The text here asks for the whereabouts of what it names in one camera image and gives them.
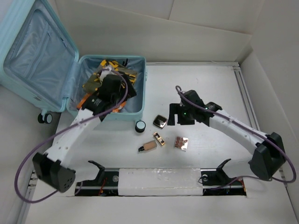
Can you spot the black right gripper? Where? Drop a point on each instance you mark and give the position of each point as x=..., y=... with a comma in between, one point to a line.
x=175, y=108

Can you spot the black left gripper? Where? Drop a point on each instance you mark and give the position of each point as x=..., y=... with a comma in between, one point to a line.
x=131, y=91

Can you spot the black square compact case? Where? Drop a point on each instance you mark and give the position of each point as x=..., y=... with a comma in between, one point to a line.
x=160, y=121

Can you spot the yellow camouflage garment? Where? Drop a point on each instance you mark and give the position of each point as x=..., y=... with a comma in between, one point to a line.
x=96, y=79

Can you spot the patterned eyeshadow palette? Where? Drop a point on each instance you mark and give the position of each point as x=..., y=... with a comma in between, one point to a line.
x=181, y=143

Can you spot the orange tie-dye shirt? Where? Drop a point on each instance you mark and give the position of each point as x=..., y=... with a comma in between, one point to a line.
x=86, y=96

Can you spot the black gold lipstick box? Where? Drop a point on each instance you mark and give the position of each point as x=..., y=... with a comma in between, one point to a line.
x=159, y=138

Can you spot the beige foundation bottle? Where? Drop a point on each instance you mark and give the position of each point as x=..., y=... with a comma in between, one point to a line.
x=148, y=146

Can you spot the light blue hard suitcase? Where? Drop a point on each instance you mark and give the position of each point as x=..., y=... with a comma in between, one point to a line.
x=40, y=62

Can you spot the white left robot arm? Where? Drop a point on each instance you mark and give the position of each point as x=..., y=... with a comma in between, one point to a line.
x=52, y=167

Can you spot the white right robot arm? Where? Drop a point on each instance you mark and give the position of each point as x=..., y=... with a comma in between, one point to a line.
x=266, y=149

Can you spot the white foam block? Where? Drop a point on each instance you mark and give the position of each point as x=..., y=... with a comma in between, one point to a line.
x=159, y=182

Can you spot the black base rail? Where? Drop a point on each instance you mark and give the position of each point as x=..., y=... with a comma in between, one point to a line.
x=107, y=184

